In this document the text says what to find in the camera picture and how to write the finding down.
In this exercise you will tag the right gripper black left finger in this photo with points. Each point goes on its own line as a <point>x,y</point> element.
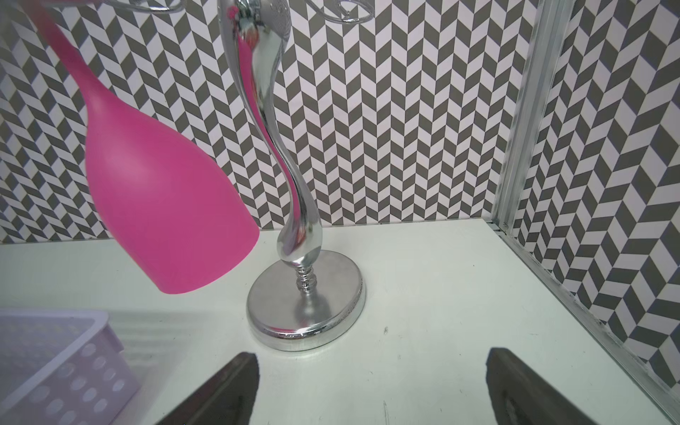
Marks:
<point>228,397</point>

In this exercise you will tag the chrome glass holder stand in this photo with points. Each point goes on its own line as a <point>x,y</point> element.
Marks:
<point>311,296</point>

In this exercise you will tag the pink plastic wine glass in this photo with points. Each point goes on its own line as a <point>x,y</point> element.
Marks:
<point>165,201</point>

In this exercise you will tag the lavender plastic basket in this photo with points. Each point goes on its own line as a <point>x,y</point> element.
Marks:
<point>62,367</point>

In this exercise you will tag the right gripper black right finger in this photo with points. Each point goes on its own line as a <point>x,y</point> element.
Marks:
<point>520,396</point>

